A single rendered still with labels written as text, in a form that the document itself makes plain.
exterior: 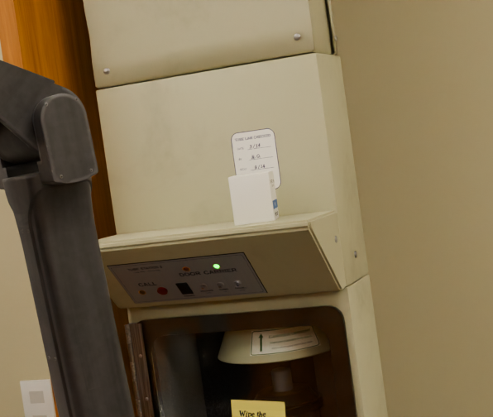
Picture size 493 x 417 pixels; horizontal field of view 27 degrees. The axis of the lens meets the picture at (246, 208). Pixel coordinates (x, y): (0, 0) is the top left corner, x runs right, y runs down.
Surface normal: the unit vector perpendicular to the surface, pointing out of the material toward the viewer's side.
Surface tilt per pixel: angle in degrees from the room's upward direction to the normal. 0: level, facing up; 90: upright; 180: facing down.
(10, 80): 90
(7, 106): 90
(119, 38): 90
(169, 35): 90
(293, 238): 135
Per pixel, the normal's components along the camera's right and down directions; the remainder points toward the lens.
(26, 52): 0.92, -0.11
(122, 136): -0.36, 0.10
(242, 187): -0.14, 0.07
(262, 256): -0.16, 0.77
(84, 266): 0.62, -0.05
